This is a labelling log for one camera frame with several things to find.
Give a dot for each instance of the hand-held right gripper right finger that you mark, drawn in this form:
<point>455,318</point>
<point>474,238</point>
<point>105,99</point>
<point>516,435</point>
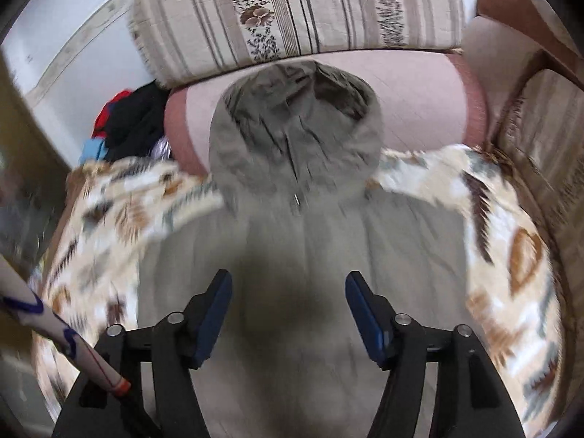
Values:
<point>365,315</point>

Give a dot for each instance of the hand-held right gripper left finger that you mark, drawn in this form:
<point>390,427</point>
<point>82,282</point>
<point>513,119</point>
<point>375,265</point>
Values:
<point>215,315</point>

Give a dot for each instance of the olive green hooded jacket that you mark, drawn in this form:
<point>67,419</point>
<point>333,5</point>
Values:
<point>296,237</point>

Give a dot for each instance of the white forearm sleeve blue print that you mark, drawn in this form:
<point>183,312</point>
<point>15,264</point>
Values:
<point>54,328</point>

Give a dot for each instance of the pile of dark clothes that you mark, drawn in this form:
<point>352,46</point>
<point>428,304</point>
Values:
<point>132,123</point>

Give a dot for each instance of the patterned beige blanket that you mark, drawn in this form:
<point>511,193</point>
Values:
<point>502,255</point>

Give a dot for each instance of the pink sofa seat cushion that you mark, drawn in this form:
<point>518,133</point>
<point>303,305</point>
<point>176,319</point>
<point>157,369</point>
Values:
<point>419,100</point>

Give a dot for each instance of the striped sofa side cushion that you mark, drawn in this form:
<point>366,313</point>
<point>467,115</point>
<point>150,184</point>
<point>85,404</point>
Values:
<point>543,146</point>

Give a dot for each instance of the striped floral sofa back cushion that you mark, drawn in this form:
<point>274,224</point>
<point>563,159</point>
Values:
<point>292,13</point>

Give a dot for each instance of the brown wooden sofa armrest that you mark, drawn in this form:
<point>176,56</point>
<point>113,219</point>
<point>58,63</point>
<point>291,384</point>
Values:
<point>515,18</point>

